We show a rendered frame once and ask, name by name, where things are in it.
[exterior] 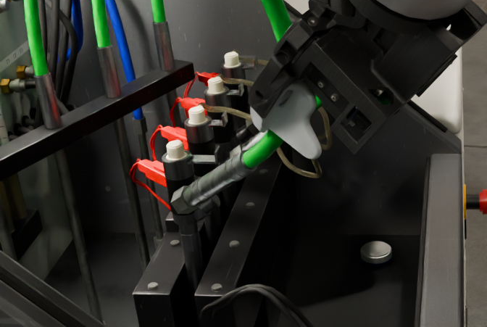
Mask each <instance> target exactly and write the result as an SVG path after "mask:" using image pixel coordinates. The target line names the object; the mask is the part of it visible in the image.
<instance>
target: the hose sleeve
mask: <svg viewBox="0 0 487 327"><path fill-rule="evenodd" d="M247 151H248V150H243V151H242V152H240V153H238V154H236V155H234V156H233V157H231V158H230V159H229V160H226V161H225V162H224V163H223V164H221V165H220V166H218V167H216V168H215V169H214V170H212V171H210V172H209V173H207V174H206V175H204V176H202V177H200V178H199V179H198V180H196V181H194V182H193V183H192V184H190V185H189V186H187V187H186V188H185V189H184V191H183V196H184V199H185V201H186V202H187V203H188V204H189V205H191V206H197V205H199V204H201V203H202V202H205V201H207V200H208V199H210V198H212V197H213V196H214V195H215V194H218V193H219V192H221V191H222V190H224V189H226V188H227V187H229V186H231V185H232V184H234V183H235V182H238V181H240V180H242V179H243V178H245V177H246V176H248V175H249V174H250V173H252V172H254V171H255V170H256V169H257V167H258V166H256V167H255V168H250V167H247V166H246V164H245V163H244V159H243V155H244V153H245V152H247Z"/></svg>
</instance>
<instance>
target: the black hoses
mask: <svg viewBox="0 0 487 327"><path fill-rule="evenodd" d="M45 5H46V6H47V7H48V8H49V9H50V10H51V11H52V19H51V50H50V59H49V72H50V73H51V78H52V82H53V83H54V85H55V86H54V90H55V95H56V98H57V104H58V108H59V114H60V117H61V116H62V115H65V114H67V113H68V112H70V111H73V110H74V109H77V108H78V106H77V105H75V104H67V100H68V96H69V93H70V88H71V85H72V78H73V74H74V70H75V63H76V59H77V56H78V36H77V33H76V31H75V29H74V27H73V25H72V23H71V22H70V18H71V10H72V0H64V13H63V11H62V10H61V9H60V8H59V0H38V11H39V19H40V24H41V35H42V40H43V48H44V52H45V56H46V63H47V25H46V6H45ZM59 20H61V22H62V37H61V44H60V50H59V61H58V67H57V56H58V45H59ZM69 35H70V40H71V50H70V58H69V62H68V66H67V72H66V77H65V80H64V87H63V90H62V83H63V78H64V69H65V63H66V57H67V46H68V39H69ZM56 72H57V76H56ZM55 78H56V82H55ZM25 88H26V89H29V88H36V85H35V81H34V80H30V81H26V82H25ZM61 91H62V95H61ZM60 96H61V98H60ZM29 125H31V126H33V127H34V128H33V130H34V129H36V128H38V127H40V126H42V125H44V121H43V115H42V112H41V106H40V103H39V100H38V97H37V105H36V108H31V109H30V119H29V117H28V116H27V115H24V116H23V117H22V126H21V125H20V124H19V123H16V124H15V125H14V134H15V135H13V133H12V132H11V131H8V132H7V133H8V137H9V141H12V140H14V139H16V138H18V137H19V136H20V135H21V133H23V134H26V133H28V132H30V131H31V129H29V128H28V127H29Z"/></svg>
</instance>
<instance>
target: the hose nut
mask: <svg viewBox="0 0 487 327"><path fill-rule="evenodd" d="M186 187H187V186H183V187H181V188H180V189H178V190H177V191H175V192H174V193H173V195H172V200H171V205H172V206H173V207H174V208H175V210H176V212H177V213H178V214H189V213H191V212H193V211H194V210H196V209H198V208H199V205H197V206H191V205H189V204H188V203H187V202H186V201H185V199H184V196H183V191H184V189H185V188H186Z"/></svg>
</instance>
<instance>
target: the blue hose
mask: <svg viewBox="0 0 487 327"><path fill-rule="evenodd" d="M105 4H106V6H107V9H108V12H109V16H110V19H111V21H112V25H113V28H114V32H115V36H116V39H117V44H118V47H119V50H120V56H121V59H122V64H123V67H124V71H125V77H126V80H127V83H129V82H131V81H132V80H135V79H136V75H135V72H134V69H133V63H132V59H131V56H130V51H129V48H128V42H127V39H126V36H125V31H124V28H123V25H122V20H121V18H120V13H119V11H118V8H117V5H116V2H115V0H105ZM72 21H73V27H74V29H75V31H76V33H77V36H78V53H79V51H80V50H81V49H82V45H83V19H82V13H81V6H80V0H72ZM70 50H71V47H70V48H69V49H68V50H67V57H66V61H68V60H69V58H70ZM133 115H134V119H135V120H139V119H141V118H143V110H142V107H140V108H138V109H137V110H135V111H133Z"/></svg>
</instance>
